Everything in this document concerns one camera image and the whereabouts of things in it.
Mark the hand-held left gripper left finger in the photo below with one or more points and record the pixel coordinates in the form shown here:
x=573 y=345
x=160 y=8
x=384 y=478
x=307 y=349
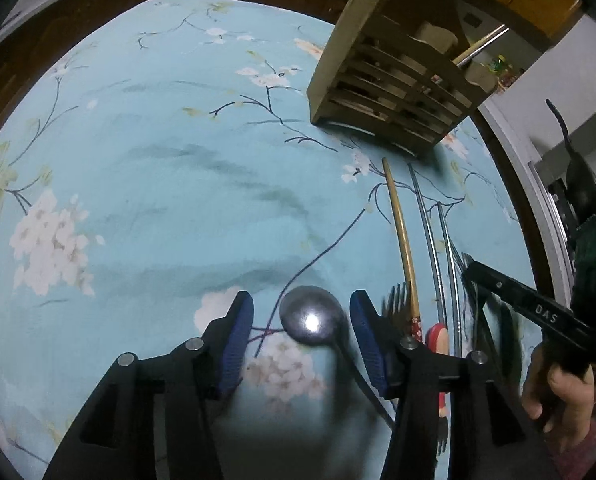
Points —
x=235 y=340

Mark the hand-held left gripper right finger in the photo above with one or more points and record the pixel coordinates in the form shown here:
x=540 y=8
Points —
x=370 y=340

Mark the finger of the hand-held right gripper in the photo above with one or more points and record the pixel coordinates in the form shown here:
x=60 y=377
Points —
x=527 y=300
x=511 y=340

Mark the metal spoon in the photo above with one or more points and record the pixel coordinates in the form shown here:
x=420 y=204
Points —
x=308 y=315

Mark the wooden slatted utensil holder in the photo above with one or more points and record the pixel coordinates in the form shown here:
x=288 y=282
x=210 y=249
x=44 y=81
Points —
x=377 y=90

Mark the person's right hand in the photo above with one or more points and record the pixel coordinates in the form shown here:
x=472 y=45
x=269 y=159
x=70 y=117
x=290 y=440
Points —
x=562 y=395

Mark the gas stove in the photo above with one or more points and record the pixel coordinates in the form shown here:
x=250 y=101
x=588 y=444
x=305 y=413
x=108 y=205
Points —
x=557 y=200

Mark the metal chopstick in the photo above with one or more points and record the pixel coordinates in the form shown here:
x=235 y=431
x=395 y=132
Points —
x=450 y=270
x=427 y=240

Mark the black wok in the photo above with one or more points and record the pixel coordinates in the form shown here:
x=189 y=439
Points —
x=582 y=185

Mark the light blue floral tablecloth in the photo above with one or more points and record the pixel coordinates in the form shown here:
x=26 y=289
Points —
x=178 y=160

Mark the condiment bottle set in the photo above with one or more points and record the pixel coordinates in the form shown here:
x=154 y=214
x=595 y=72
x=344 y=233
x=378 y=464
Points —
x=502 y=67

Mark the dark wall outlet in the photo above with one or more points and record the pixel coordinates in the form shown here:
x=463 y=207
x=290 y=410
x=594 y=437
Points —
x=473 y=20

